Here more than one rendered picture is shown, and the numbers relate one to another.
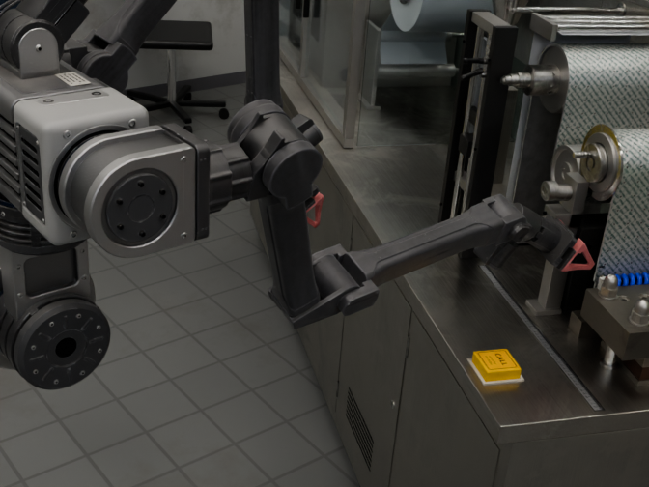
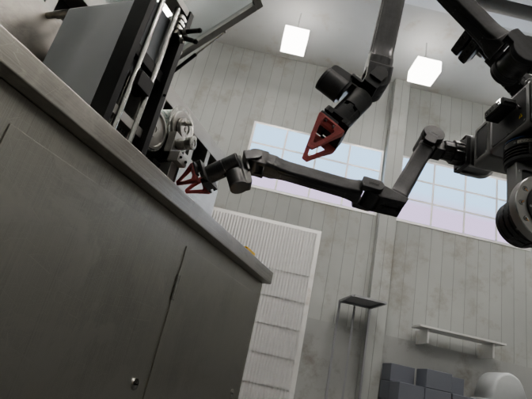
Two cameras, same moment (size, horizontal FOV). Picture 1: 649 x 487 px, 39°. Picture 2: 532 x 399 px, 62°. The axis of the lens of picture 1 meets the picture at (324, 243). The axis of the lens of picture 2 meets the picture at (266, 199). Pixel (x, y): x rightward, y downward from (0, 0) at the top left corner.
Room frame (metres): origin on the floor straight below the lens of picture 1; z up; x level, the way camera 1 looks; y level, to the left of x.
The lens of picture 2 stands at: (2.44, 0.52, 0.59)
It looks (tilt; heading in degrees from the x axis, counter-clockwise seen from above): 21 degrees up; 219
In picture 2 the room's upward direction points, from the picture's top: 13 degrees clockwise
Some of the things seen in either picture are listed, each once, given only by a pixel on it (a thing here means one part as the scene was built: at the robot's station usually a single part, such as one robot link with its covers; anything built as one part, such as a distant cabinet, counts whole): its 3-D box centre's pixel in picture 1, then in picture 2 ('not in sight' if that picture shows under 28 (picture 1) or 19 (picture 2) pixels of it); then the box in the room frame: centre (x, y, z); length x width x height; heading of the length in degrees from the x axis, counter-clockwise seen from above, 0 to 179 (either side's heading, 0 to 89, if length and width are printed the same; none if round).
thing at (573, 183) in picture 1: (554, 245); (168, 180); (1.69, -0.47, 1.05); 0.06 x 0.05 x 0.31; 106
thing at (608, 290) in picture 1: (609, 285); not in sight; (1.55, -0.55, 1.05); 0.04 x 0.04 x 0.04
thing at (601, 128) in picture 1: (601, 162); (180, 129); (1.67, -0.52, 1.25); 0.15 x 0.01 x 0.15; 16
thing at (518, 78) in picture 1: (514, 79); not in sight; (1.89, -0.37, 1.34); 0.06 x 0.03 x 0.03; 106
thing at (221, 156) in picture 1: (208, 176); (453, 152); (1.01, 0.14, 1.45); 0.09 x 0.08 x 0.12; 40
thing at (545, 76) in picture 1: (540, 79); not in sight; (1.91, -0.43, 1.34); 0.06 x 0.06 x 0.06; 16
